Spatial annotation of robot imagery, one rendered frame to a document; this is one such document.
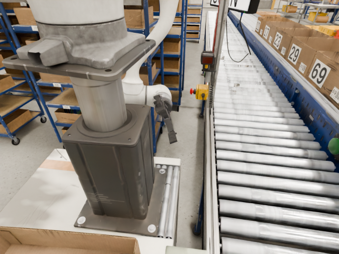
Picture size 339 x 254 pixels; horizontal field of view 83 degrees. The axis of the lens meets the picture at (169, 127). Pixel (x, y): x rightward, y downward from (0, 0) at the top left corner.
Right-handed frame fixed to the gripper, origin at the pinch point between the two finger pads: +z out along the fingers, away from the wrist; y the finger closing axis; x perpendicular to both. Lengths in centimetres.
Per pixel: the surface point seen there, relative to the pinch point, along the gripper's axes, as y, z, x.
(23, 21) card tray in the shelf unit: 61, -96, -71
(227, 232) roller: -28.6, 26.5, 7.2
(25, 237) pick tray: -3, 26, -45
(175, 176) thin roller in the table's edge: -19.7, 5.1, -4.0
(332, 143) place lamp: -34, 1, 62
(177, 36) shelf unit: 12, -157, 32
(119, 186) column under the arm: 0.2, 22.9, -15.8
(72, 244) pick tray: -9.4, 27.9, -33.9
